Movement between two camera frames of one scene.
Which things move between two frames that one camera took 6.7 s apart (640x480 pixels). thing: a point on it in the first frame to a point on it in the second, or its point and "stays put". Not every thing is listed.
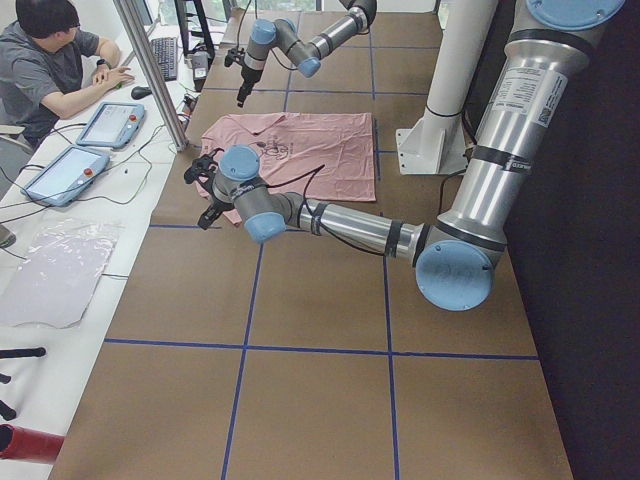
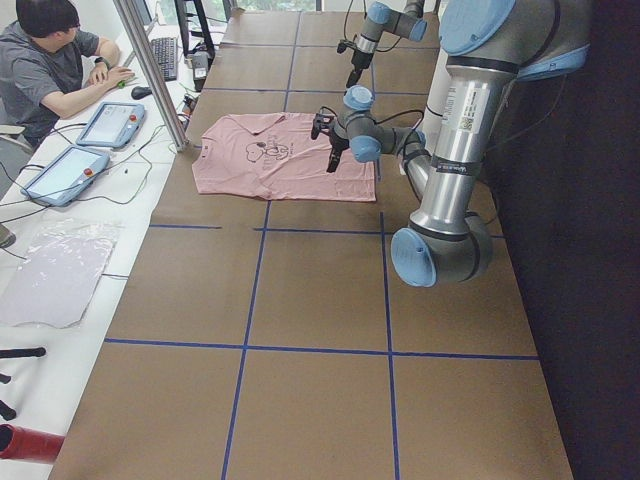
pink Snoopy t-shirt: [320, 155] stays put
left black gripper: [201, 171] to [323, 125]
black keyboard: [166, 53] stays put
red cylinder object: [26, 444] stays put
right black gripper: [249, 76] to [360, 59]
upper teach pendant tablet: [112, 125] stays put
